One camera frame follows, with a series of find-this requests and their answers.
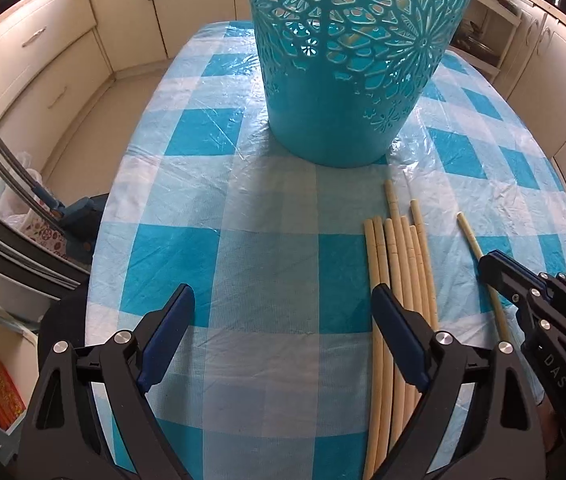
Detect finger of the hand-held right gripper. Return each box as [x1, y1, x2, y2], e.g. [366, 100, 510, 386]
[513, 296, 566, 361]
[478, 252, 566, 321]

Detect blue box on floor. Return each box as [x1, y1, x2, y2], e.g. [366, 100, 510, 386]
[33, 185, 106, 263]

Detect cream lower cabinet doors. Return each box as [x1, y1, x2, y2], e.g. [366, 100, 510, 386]
[82, 0, 251, 63]

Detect white shelf cart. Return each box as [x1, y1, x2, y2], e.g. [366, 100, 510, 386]
[455, 0, 522, 82]

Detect blue white checkered tablecloth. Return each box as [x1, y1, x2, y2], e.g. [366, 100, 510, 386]
[90, 21, 566, 480]

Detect row of wooden chopsticks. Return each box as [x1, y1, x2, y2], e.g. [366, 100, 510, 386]
[362, 178, 441, 480]

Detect dark fridge with steel handles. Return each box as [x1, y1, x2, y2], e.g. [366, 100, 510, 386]
[0, 72, 91, 303]

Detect teal perforated plastic basket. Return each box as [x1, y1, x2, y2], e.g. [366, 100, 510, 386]
[241, 0, 484, 168]

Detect cream drawer cabinet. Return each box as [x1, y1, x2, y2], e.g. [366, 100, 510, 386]
[0, 0, 115, 128]

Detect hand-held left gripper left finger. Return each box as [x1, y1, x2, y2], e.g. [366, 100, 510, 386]
[17, 283, 196, 480]

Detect wooden chopstick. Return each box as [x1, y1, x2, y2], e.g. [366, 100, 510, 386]
[457, 212, 514, 343]

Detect cream cabinet with drawers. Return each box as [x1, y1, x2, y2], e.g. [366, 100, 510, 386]
[490, 0, 566, 196]

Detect white plastic bag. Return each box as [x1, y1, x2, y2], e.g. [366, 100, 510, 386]
[0, 152, 66, 233]

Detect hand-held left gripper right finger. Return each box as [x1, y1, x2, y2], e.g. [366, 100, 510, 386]
[370, 283, 548, 480]

